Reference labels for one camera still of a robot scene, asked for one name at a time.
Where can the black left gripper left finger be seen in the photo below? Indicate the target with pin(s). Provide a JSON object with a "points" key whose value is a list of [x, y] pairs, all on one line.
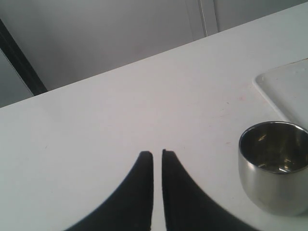
{"points": [[130, 206]]}

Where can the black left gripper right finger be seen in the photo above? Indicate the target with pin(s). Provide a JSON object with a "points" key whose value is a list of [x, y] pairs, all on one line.
{"points": [[187, 207]]}

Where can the stainless steel cup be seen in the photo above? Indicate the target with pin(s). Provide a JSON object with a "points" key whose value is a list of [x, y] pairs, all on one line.
{"points": [[273, 167]]}

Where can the white rectangular tray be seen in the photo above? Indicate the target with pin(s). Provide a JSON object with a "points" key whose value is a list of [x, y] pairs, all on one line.
{"points": [[285, 88]]}

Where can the white cabinet doors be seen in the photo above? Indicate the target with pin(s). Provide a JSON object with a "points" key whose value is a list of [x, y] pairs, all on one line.
{"points": [[104, 54]]}

